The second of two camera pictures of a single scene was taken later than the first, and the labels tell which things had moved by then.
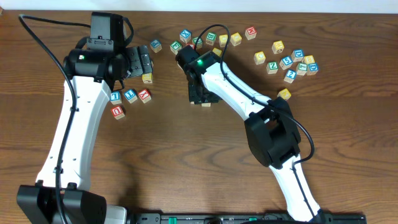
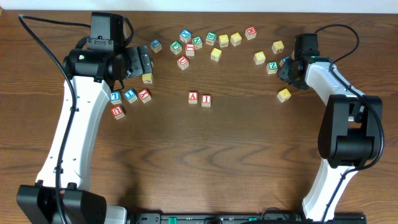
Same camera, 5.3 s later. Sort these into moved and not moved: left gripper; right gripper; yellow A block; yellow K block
Moved: right gripper
Not moved: yellow A block; yellow K block; left gripper
